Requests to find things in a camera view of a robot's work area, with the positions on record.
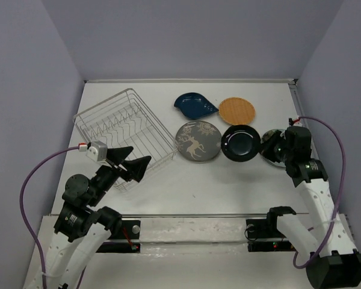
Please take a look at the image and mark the dark blue leaf plate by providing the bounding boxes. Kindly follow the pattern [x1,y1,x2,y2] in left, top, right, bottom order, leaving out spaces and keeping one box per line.
[174,92,218,120]

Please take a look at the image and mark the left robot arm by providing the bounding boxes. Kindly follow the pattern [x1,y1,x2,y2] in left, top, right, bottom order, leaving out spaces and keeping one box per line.
[28,141,152,288]

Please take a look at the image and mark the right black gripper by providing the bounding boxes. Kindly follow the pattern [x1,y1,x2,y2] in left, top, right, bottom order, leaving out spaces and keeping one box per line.
[255,129,293,164]

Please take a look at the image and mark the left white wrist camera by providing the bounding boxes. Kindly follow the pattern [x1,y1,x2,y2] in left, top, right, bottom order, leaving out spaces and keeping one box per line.
[86,141,108,163]

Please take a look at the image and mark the orange woven round plate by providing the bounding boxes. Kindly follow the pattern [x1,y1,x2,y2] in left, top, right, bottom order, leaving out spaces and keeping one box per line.
[218,97,256,125]

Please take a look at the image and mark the metal wire dish rack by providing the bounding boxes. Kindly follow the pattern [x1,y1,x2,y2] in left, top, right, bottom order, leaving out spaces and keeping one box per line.
[73,88,177,179]

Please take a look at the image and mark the grey reindeer plate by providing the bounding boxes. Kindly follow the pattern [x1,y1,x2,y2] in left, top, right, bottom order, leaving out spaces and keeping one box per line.
[175,120,221,162]

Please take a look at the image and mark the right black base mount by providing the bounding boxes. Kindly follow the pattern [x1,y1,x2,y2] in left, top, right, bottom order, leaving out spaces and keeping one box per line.
[244,219,295,253]

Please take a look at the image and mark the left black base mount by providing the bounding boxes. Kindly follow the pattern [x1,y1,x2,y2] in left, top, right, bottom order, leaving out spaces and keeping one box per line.
[97,219,141,253]

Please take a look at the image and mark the teal flower plate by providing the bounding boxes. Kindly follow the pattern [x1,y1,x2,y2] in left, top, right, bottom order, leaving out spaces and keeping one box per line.
[260,129,286,169]

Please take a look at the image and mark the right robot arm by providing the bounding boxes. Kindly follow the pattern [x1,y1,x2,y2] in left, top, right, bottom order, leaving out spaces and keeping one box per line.
[260,126,361,288]

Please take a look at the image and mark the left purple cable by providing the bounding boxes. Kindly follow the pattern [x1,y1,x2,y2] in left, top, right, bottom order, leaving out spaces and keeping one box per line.
[19,144,90,289]

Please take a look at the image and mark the black round plate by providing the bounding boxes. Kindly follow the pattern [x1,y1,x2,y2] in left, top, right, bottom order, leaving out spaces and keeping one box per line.
[220,125,261,162]

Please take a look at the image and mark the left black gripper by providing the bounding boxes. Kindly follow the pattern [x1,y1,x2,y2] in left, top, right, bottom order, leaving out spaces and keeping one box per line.
[89,144,152,204]

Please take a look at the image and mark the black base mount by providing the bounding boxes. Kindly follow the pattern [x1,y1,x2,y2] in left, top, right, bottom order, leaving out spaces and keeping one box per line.
[97,219,141,253]
[244,219,295,253]

